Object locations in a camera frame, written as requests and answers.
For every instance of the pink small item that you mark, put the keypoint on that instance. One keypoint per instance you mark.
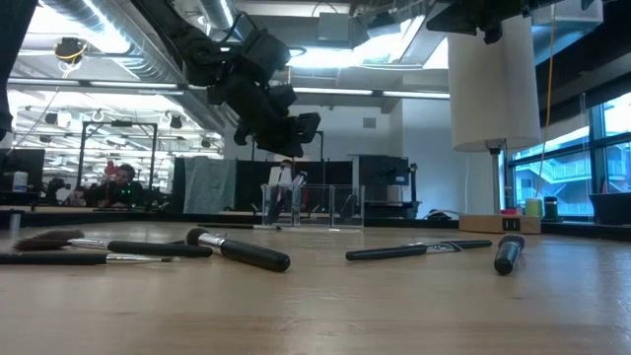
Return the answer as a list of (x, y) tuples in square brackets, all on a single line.
[(509, 211)]

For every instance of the person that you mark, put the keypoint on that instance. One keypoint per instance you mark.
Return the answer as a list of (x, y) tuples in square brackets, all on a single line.
[(116, 190)]

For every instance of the black tall frame stand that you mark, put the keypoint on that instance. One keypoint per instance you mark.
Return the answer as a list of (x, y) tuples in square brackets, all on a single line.
[(118, 123)]

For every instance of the grey ceiling box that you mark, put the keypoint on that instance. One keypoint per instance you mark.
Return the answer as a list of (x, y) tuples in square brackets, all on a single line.
[(333, 27)]

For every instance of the black partition wall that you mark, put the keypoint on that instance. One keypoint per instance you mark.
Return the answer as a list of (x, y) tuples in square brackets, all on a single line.
[(246, 190)]

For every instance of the black fan makeup brush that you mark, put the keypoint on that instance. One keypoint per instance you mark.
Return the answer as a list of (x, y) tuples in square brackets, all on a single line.
[(143, 248)]

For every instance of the white shade table lamp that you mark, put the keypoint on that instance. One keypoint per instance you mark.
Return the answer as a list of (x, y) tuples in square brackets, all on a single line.
[(493, 84)]

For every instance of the black cup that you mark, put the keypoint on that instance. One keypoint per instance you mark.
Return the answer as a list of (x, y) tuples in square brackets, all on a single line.
[(550, 207)]

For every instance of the grey metal post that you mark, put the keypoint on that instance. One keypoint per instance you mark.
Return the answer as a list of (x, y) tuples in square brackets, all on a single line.
[(15, 224)]

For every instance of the red background object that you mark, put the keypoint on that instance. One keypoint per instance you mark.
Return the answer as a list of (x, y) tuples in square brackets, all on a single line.
[(111, 167)]

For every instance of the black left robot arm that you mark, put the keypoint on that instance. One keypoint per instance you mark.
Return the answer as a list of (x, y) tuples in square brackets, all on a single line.
[(187, 44)]

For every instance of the large black makeup brush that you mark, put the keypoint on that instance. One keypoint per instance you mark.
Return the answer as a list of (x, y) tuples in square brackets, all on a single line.
[(384, 253)]

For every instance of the small white shade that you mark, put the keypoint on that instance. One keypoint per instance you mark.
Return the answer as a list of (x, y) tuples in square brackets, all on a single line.
[(278, 176)]

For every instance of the grey wall vent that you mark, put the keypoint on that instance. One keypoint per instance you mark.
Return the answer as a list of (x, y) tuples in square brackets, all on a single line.
[(369, 122)]

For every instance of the black powder makeup brush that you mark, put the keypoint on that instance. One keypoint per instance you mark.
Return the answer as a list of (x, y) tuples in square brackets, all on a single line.
[(508, 254), (251, 254)]

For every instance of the black bin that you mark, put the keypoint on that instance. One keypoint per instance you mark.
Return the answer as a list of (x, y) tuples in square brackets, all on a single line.
[(611, 209)]

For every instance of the round metal air duct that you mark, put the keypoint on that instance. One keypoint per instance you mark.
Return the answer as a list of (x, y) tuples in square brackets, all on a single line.
[(217, 12), (148, 69)]

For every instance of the ceiling light strip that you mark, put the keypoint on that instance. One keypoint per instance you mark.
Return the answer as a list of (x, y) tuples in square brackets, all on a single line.
[(335, 91), (98, 85)]

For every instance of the black background robot arms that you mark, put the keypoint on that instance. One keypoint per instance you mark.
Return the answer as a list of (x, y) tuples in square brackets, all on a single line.
[(56, 190)]

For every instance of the black cabinet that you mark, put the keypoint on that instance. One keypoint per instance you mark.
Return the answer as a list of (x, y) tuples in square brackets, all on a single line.
[(379, 182)]

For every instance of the grey hanging cloth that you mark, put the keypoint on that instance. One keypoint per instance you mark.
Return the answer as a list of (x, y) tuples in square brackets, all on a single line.
[(209, 185)]

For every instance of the clear acrylic brush organizer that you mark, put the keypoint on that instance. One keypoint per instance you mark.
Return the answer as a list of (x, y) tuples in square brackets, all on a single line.
[(345, 207)]

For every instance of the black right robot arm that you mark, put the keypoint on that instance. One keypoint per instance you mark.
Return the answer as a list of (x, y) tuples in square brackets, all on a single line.
[(468, 17)]

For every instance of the black monitor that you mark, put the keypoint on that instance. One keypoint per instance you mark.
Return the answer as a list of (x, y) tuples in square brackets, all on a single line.
[(34, 165)]

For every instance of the yellow-green cup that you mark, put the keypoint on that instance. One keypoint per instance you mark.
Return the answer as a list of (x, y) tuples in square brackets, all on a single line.
[(534, 207)]

